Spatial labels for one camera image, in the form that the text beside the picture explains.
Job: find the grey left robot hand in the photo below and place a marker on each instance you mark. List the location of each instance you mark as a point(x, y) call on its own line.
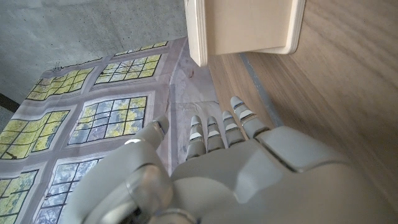
point(248, 180)

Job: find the wooden box with slot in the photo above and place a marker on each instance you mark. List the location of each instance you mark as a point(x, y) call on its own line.
point(245, 25)

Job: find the printed window backdrop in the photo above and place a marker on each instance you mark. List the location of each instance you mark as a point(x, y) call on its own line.
point(109, 118)

